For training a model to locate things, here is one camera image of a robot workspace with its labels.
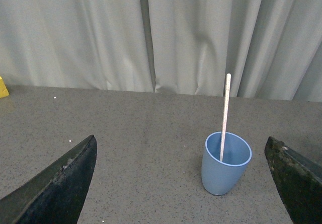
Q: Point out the white chopstick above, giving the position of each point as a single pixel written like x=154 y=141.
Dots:
x=225 y=114

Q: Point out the grey curtain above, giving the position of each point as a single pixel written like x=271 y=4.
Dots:
x=272 y=48

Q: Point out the blue plastic cup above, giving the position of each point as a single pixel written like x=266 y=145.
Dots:
x=220 y=176

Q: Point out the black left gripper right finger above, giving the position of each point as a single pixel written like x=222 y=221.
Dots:
x=298 y=181

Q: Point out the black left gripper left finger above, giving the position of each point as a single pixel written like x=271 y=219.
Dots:
x=56 y=194

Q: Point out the yellow object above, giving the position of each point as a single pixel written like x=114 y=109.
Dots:
x=3 y=89

